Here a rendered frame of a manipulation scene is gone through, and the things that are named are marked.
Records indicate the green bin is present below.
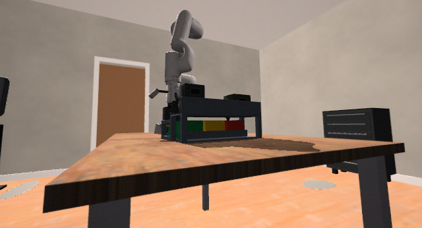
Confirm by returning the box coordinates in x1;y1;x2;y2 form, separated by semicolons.
167;121;203;139

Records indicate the red open bin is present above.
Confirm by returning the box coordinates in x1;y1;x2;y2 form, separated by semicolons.
225;121;244;130

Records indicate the yellow open bin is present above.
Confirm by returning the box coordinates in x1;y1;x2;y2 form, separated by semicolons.
203;121;225;131

